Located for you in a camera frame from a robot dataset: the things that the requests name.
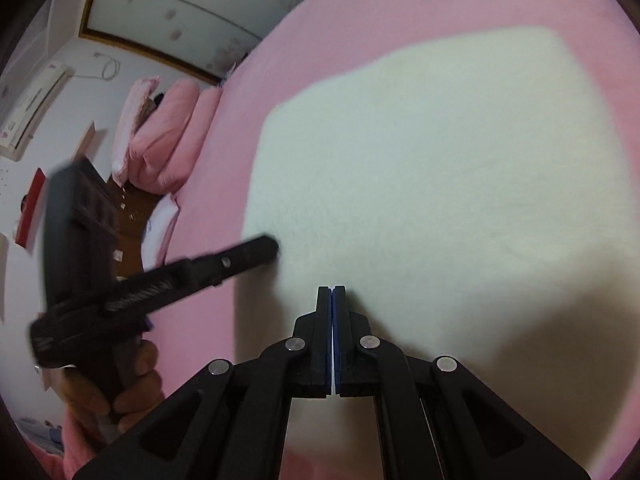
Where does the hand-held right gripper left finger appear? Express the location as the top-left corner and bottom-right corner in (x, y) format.
(72, 285), (334, 480)

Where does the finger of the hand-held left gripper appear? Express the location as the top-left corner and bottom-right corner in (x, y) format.
(187, 234), (281, 288)

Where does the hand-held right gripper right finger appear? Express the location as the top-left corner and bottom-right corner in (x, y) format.
(332, 285), (592, 480)

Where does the white fuzzy coat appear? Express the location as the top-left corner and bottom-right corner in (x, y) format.
(242, 25), (633, 466)

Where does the person's left hand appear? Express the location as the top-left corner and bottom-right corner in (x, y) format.
(62, 339), (166, 441)

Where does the dark wooden headboard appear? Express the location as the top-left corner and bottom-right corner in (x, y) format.
(75, 157), (163, 281)

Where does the white pillow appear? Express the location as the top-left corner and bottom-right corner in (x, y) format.
(141, 194), (180, 267)

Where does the folded pink duvet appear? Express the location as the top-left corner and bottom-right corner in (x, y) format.
(127, 79), (222, 196)

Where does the pink striped pillow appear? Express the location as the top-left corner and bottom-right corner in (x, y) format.
(110, 76), (162, 186)

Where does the white air conditioner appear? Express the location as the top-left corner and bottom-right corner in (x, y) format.
(0, 61), (69, 162)

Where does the floral wardrobe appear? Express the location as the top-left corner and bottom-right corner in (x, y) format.
(79, 0), (341, 87)

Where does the pink bed blanket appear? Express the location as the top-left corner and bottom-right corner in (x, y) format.
(45, 0), (640, 480)

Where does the red wall hanging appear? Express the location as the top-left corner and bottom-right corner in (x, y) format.
(14, 169), (47, 249)

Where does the white wall cable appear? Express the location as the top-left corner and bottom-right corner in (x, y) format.
(94, 51), (122, 82)

